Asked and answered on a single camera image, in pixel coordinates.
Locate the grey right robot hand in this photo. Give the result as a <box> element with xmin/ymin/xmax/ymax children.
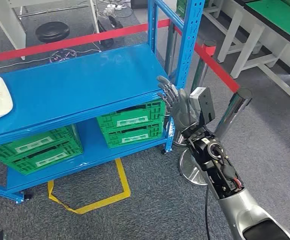
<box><xmin>156</xmin><ymin>75</ymin><xmax>199</xmax><ymax>133</ymax></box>

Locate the red barrier belt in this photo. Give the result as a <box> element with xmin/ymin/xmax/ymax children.
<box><xmin>174</xmin><ymin>25</ymin><xmax>241</xmax><ymax>94</ymax></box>
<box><xmin>0</xmin><ymin>18</ymin><xmax>171</xmax><ymax>65</ymax></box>

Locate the black bag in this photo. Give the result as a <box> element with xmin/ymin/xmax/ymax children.
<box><xmin>97</xmin><ymin>15</ymin><xmax>124</xmax><ymax>48</ymax></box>

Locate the green top white table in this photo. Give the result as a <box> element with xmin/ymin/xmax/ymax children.
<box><xmin>202</xmin><ymin>0</ymin><xmax>290</xmax><ymax>110</ymax></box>

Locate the white power strip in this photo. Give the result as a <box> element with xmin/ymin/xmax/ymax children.
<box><xmin>107</xmin><ymin>2</ymin><xmax>127</xmax><ymax>11</ymax></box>

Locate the chrome stool base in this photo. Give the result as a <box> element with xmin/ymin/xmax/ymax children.
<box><xmin>49</xmin><ymin>48</ymin><xmax>78</xmax><ymax>64</ymax></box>

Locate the black round stool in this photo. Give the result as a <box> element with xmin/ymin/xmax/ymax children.
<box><xmin>35</xmin><ymin>21</ymin><xmax>70</xmax><ymax>44</ymax></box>

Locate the white desk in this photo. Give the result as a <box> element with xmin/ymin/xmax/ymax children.
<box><xmin>0</xmin><ymin>0</ymin><xmax>101</xmax><ymax>61</ymax></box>

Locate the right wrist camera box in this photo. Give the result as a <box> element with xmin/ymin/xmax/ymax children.
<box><xmin>189</xmin><ymin>86</ymin><xmax>216</xmax><ymax>127</ymax></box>

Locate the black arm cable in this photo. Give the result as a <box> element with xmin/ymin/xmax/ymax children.
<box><xmin>204</xmin><ymin>184</ymin><xmax>211</xmax><ymax>240</ymax></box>

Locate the white power cable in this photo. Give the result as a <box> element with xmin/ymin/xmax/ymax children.
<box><xmin>0</xmin><ymin>48</ymin><xmax>102</xmax><ymax>72</ymax></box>

